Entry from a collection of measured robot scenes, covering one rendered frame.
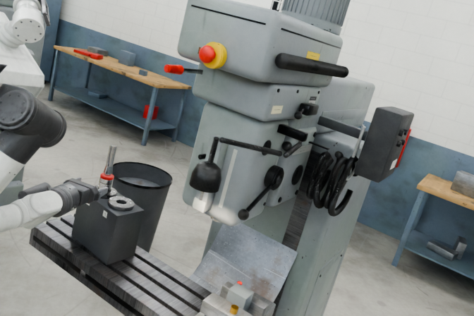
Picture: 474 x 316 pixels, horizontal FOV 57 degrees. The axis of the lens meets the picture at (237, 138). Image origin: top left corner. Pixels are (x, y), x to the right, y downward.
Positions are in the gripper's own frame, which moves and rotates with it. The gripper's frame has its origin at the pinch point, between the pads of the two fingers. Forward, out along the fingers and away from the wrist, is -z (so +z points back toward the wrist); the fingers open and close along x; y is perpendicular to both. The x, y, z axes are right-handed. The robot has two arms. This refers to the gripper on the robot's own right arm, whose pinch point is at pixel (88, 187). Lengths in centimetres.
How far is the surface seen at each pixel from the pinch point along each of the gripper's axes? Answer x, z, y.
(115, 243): -13.6, -0.4, 16.2
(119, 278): -20.3, 5.1, 24.2
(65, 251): 3.0, 1.4, 25.0
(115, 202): -8.3, -5.0, 4.1
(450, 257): -214, -321, 94
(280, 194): -62, -5, -18
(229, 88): -43, 16, -48
